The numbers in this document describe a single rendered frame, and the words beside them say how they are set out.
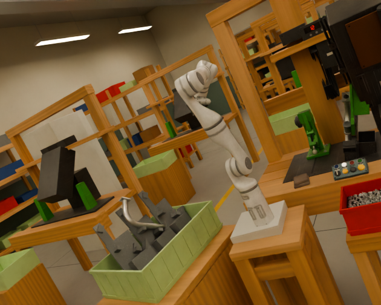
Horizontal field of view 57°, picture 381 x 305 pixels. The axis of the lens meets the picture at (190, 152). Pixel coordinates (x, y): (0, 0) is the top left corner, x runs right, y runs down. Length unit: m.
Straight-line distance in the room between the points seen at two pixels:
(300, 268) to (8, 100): 8.09
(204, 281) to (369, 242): 0.74
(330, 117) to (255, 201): 0.92
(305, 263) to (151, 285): 0.66
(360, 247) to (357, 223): 0.09
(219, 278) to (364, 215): 0.76
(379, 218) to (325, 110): 0.97
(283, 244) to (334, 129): 1.01
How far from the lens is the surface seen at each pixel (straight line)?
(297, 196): 1.83
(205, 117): 1.44
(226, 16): 2.32
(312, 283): 1.62
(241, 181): 1.57
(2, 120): 8.72
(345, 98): 2.00
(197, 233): 1.86
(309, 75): 2.25
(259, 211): 1.59
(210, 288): 1.78
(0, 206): 7.61
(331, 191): 1.80
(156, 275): 1.65
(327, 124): 2.31
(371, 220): 1.49
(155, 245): 1.94
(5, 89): 9.06
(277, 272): 1.63
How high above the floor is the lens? 1.60
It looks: 10 degrees down
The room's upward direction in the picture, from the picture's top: 25 degrees counter-clockwise
